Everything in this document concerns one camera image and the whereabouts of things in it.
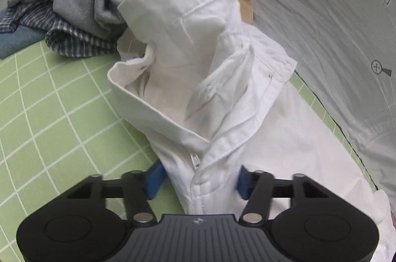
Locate blue towel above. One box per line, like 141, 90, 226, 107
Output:
0, 7, 48, 60

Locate white pants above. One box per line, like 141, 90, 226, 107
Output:
107, 0, 391, 262

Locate grey printed plastic sheet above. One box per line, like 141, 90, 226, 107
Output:
213, 0, 396, 214

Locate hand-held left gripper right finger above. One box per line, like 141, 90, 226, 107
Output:
237, 165, 329, 224

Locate green grid mat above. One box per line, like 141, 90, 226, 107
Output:
0, 0, 379, 262

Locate blue checked shirt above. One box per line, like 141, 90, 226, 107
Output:
0, 0, 119, 58

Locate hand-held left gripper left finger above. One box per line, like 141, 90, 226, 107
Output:
66, 160, 165, 224

